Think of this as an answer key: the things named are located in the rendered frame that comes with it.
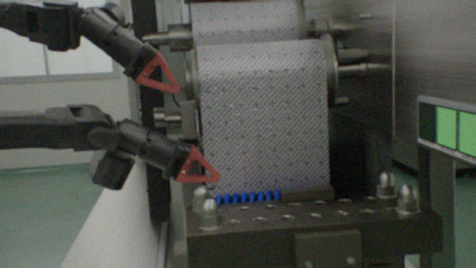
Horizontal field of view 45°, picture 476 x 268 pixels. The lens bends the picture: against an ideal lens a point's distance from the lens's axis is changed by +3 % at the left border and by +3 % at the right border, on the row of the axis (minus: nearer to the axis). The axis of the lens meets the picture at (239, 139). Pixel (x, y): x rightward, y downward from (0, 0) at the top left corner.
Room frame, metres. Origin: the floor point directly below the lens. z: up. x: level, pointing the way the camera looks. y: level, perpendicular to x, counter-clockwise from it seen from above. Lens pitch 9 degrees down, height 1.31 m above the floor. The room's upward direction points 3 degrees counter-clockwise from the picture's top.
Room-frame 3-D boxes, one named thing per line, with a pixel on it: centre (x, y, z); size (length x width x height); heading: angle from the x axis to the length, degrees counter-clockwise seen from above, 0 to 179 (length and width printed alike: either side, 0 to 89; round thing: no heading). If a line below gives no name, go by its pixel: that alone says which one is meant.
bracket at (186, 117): (1.11, 0.12, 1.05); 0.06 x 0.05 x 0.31; 95
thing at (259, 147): (1.02, -0.05, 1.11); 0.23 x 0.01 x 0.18; 95
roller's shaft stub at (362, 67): (1.10, -0.22, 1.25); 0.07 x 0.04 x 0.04; 95
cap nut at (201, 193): (0.94, 0.07, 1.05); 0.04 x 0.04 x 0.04
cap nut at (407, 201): (0.88, -0.27, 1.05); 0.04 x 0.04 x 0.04
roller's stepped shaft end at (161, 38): (1.32, 0.18, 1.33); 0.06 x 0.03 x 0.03; 95
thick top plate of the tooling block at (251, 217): (0.91, -0.10, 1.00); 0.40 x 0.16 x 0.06; 95
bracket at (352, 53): (1.10, -0.22, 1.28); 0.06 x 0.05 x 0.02; 95
